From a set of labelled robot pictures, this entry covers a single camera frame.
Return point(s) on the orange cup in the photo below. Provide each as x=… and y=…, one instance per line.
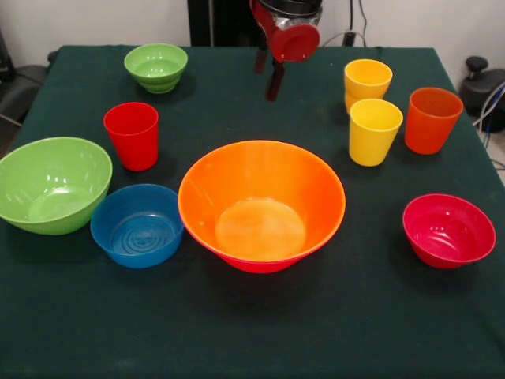
x=428, y=134

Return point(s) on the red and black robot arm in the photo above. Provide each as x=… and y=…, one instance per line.
x=292, y=6

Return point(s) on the red cup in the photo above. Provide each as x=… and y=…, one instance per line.
x=134, y=150

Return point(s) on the large green bowl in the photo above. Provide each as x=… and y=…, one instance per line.
x=51, y=185

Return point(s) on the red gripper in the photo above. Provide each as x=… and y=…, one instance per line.
x=296, y=43

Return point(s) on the large pink bowl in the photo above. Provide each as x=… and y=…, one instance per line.
x=256, y=267

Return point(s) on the red bowl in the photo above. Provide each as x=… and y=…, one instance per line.
x=446, y=233

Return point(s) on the black equipment base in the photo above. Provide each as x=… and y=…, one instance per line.
x=481, y=87

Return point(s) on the black power adapter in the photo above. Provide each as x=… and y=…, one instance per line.
x=349, y=39

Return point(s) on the dark green tablecloth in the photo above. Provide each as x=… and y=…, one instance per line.
x=252, y=316

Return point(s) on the blue bowl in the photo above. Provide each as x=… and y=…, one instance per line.
x=136, y=258

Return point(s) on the black cabinet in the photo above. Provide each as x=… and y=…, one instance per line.
x=225, y=19

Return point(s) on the small green bowl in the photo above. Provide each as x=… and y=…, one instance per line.
x=155, y=67

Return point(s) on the black chair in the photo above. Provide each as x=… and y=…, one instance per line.
x=23, y=87

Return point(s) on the large orange bowl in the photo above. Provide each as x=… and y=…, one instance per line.
x=256, y=177

